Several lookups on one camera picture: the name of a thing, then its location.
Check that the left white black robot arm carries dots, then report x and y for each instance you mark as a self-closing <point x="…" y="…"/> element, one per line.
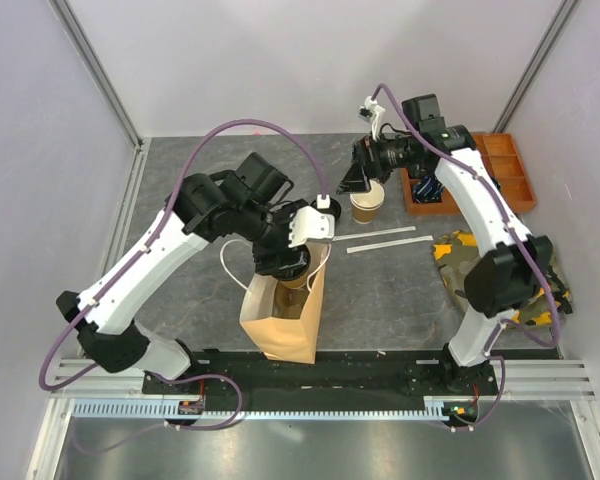
<point x="205" y="208"/>

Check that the brown paper bag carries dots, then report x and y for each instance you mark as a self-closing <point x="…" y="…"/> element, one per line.
<point x="280" y="339"/>

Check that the cardboard cup carrier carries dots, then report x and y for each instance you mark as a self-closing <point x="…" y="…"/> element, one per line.
<point x="288" y="304"/>

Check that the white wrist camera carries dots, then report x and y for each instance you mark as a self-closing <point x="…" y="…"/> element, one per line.
<point x="372" y="112"/>
<point x="312" y="224"/>

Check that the rolled blue striped sock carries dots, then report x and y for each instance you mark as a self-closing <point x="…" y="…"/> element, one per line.
<point x="427" y="190"/>

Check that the single brown paper cup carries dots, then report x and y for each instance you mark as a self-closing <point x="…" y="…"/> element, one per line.
<point x="299" y="283"/>

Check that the lower wrapped straw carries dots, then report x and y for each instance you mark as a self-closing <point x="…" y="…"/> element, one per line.
<point x="389" y="244"/>

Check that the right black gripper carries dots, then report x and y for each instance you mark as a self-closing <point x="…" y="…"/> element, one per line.
<point x="365" y="156"/>

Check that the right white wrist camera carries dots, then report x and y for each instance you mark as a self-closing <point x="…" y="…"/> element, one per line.
<point x="372" y="112"/>

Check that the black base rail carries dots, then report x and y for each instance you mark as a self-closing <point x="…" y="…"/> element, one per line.
<point x="337" y="379"/>

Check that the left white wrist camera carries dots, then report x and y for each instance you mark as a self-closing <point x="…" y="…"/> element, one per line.
<point x="312" y="224"/>

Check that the upper wrapped straw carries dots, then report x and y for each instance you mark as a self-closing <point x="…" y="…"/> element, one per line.
<point x="375" y="233"/>

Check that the stack of black lids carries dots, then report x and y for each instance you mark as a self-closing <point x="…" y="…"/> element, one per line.
<point x="328" y="207"/>

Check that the wrapped straw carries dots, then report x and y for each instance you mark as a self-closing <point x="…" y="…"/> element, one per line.
<point x="375" y="233"/>
<point x="389" y="244"/>

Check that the orange compartment tray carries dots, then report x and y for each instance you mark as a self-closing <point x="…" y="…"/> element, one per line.
<point x="502" y="161"/>

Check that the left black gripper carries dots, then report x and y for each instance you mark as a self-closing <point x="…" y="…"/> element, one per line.
<point x="269" y="261"/>

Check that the stack of paper cups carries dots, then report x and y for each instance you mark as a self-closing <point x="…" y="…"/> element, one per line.
<point x="365" y="206"/>

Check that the camouflage cloth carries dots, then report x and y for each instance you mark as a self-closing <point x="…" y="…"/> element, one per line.
<point x="456" y="253"/>

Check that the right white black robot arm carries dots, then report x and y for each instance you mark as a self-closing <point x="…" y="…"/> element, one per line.
<point x="512" y="261"/>

